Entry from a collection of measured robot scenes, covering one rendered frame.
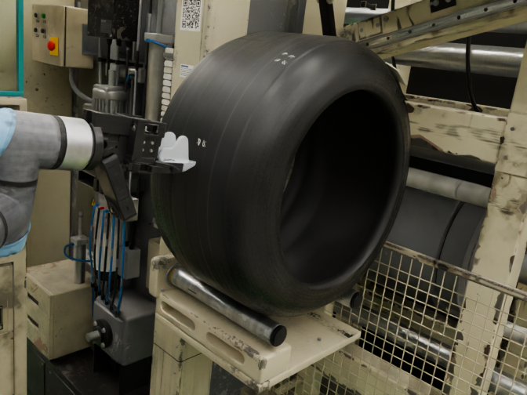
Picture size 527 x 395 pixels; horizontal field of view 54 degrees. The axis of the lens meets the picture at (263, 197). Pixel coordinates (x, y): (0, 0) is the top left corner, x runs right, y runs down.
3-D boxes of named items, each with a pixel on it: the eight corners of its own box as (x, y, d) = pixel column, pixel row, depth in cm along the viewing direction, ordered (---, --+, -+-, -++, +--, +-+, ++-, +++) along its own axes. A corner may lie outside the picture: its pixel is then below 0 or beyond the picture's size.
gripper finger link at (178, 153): (210, 139, 88) (166, 134, 81) (204, 173, 89) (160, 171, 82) (198, 136, 90) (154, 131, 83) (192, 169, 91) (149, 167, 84)
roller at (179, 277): (166, 284, 125) (168, 267, 124) (181, 280, 129) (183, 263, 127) (271, 350, 103) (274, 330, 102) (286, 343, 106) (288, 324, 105)
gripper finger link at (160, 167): (189, 165, 84) (143, 162, 78) (187, 174, 85) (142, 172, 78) (171, 159, 87) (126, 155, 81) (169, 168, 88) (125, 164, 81)
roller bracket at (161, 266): (147, 295, 125) (150, 256, 123) (261, 261, 154) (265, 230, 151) (155, 299, 123) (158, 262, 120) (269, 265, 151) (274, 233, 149)
